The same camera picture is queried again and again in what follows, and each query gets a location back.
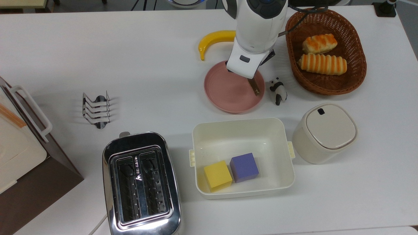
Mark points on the black white panda figure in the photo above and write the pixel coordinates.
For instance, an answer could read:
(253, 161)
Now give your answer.
(279, 91)

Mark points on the black camera stand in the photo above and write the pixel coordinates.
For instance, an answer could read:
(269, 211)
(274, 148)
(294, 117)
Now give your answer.
(385, 9)

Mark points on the silver metal toast rack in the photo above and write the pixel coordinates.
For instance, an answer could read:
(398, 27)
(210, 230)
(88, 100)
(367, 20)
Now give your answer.
(101, 123)

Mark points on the white round lid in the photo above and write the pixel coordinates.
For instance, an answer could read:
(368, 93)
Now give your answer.
(329, 127)

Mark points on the cream plastic cabinet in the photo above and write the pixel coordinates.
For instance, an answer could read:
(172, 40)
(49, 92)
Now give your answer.
(16, 147)

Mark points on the yellow banana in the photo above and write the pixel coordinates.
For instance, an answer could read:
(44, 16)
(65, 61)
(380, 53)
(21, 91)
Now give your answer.
(212, 37)

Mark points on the yellow cube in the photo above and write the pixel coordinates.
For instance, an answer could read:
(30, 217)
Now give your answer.
(217, 174)

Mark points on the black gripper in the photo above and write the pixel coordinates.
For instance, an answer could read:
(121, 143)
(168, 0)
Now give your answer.
(267, 57)

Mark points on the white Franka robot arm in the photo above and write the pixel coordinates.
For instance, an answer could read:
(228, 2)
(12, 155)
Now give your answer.
(258, 29)

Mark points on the purple cube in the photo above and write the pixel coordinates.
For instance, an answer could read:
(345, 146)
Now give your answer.
(243, 166)

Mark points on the short orange glazed bun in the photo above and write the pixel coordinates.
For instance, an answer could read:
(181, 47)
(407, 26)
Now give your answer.
(320, 44)

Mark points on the pink plate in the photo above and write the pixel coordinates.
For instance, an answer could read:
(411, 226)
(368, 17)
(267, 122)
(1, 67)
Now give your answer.
(228, 94)

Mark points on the long orange striped bun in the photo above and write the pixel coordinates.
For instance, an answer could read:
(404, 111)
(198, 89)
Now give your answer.
(323, 64)

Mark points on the brown wicker basket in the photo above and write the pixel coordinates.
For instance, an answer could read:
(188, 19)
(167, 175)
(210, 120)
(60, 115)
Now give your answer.
(354, 49)

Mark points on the white plastic container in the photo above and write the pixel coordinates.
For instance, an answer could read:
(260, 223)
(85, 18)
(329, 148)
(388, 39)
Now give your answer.
(235, 140)

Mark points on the cream chrome toaster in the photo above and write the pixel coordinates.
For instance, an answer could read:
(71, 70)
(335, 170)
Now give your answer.
(143, 225)

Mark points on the dark brown wooden box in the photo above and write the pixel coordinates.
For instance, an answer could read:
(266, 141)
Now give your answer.
(42, 189)

